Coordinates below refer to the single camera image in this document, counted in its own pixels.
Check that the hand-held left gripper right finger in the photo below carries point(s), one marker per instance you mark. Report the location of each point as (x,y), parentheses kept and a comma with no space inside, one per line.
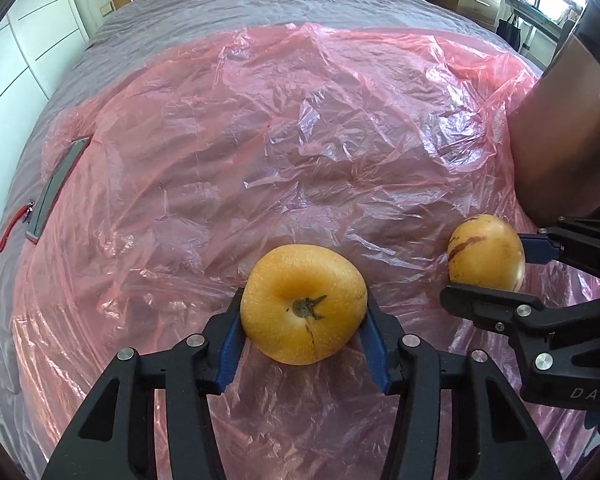
(377,350)

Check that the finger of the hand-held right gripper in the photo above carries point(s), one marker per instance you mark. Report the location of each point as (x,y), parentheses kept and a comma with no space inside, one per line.
(585,250)
(490,302)

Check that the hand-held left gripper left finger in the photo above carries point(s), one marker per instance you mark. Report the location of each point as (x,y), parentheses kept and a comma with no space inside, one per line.
(230,345)

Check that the purple-striped yellow pepino melon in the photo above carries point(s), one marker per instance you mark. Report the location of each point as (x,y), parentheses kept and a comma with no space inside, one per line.
(485,250)

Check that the plain yellow pepino melon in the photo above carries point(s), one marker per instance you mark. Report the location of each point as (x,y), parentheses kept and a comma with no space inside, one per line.
(290,280)

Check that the pink plastic sheet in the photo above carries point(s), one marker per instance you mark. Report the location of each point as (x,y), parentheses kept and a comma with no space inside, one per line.
(280,135)

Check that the dark tote bag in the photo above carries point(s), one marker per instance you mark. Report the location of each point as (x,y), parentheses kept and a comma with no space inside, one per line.
(510,32)

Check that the grey flat pouch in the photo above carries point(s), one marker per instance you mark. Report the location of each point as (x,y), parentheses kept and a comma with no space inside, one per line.
(55,190)

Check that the desk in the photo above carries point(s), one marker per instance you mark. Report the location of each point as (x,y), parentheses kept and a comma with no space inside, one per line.
(540,15)

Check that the white wardrobe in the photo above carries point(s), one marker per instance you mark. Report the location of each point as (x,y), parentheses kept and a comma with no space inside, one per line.
(10,60)

